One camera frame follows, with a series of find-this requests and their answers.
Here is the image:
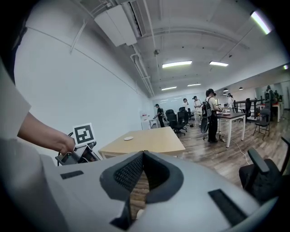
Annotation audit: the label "person's left hand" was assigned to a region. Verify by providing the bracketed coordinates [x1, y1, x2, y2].
[57, 133, 77, 155]

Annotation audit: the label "black backpack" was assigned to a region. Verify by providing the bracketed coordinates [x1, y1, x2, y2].
[202, 97, 213, 118]

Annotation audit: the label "white ceiling air conditioner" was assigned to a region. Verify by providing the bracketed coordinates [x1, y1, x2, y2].
[93, 4, 138, 48]

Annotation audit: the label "black folding chair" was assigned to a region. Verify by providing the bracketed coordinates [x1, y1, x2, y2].
[252, 108, 272, 139]

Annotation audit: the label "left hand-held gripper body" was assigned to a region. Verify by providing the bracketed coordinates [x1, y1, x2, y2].
[55, 122, 102, 166]

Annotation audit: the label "white ceiling pipes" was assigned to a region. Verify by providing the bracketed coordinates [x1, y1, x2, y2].
[130, 44, 155, 97]

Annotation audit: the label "person's left forearm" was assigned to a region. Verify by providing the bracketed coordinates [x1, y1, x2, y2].
[17, 111, 70, 152]

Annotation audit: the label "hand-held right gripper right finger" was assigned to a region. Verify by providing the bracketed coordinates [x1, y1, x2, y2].
[143, 150, 184, 204]

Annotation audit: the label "person's black shirt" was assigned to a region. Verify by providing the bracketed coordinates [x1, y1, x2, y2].
[10, 13, 28, 56]

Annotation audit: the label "small white desk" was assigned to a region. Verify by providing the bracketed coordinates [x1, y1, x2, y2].
[148, 117, 160, 129]

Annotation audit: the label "white floor cable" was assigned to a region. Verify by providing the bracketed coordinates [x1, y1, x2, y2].
[230, 138, 250, 165]

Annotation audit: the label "grey oval case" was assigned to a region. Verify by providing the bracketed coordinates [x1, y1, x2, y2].
[200, 116, 211, 135]

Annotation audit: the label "black railing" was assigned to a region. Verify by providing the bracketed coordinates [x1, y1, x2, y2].
[234, 98, 266, 114]

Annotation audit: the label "dark table with white legs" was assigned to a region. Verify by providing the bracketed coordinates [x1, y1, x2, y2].
[216, 112, 247, 149]

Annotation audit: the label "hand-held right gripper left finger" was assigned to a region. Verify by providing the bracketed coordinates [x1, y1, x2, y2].
[99, 150, 145, 231]

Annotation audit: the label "white cabinet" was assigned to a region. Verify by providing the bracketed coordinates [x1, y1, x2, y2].
[140, 112, 150, 131]

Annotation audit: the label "black office chair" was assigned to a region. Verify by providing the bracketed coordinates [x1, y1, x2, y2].
[174, 110, 189, 138]
[165, 109, 178, 130]
[238, 135, 290, 203]

